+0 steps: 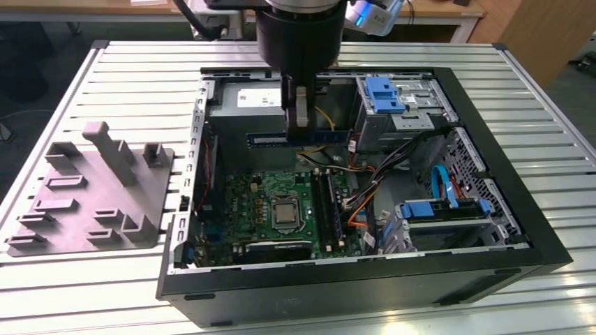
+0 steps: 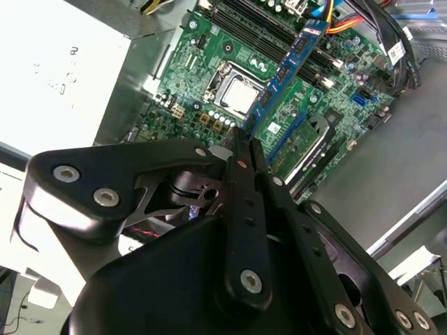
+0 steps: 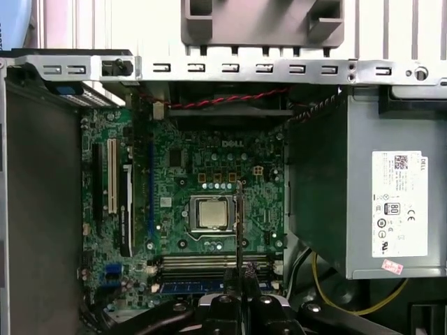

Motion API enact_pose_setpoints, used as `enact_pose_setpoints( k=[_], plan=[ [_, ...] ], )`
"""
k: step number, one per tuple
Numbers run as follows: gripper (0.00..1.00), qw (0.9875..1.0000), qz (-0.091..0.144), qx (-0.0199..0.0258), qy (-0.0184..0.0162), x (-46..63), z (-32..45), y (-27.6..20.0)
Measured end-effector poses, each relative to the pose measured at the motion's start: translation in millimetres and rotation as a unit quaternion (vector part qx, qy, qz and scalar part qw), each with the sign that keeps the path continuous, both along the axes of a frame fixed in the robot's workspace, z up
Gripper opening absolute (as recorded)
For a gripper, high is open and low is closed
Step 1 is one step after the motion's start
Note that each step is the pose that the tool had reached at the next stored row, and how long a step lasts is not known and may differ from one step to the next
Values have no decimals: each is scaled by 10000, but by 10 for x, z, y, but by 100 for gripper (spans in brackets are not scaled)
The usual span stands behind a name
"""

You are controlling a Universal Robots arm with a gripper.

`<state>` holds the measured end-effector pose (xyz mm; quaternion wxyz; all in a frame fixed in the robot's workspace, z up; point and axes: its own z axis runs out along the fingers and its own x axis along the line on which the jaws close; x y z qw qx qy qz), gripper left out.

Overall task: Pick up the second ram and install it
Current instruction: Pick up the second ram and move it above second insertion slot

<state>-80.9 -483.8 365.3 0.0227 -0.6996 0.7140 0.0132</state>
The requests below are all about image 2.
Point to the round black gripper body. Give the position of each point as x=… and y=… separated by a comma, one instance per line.
x=167, y=279

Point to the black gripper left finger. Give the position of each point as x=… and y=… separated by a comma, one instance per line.
x=77, y=209

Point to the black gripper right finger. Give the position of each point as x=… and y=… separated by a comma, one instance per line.
x=331, y=261

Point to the blue RAM stick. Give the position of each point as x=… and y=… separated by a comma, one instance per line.
x=290, y=63

